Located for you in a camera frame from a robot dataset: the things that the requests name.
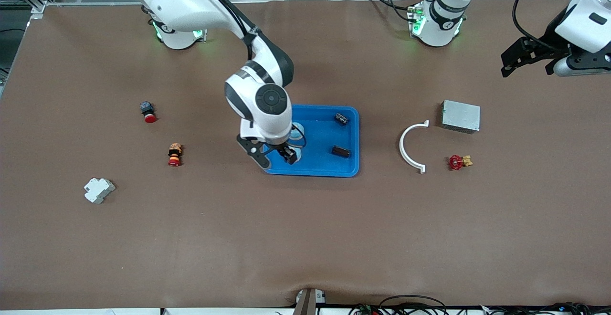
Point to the brown electrolytic capacitor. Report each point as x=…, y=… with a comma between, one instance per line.
x=341, y=152

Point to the black switch red mushroom button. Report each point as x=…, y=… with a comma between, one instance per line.
x=149, y=113

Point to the red pushbutton with orange block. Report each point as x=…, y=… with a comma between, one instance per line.
x=174, y=155

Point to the grey metal bracket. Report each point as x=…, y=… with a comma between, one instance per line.
x=305, y=303

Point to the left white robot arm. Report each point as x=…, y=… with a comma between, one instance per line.
x=441, y=28

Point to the silver metal power supply box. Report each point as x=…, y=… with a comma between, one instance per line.
x=460, y=117

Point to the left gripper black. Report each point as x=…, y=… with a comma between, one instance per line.
x=542, y=50

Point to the white DIN rail breaker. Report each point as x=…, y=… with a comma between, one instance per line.
x=99, y=191

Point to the blue plastic tray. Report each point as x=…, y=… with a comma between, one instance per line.
x=320, y=136

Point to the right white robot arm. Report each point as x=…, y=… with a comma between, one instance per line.
x=267, y=114

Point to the small black connector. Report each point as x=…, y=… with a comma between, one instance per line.
x=342, y=119

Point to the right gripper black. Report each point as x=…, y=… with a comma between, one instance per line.
x=285, y=151

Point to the brown table cover mat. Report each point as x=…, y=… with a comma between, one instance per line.
x=305, y=238

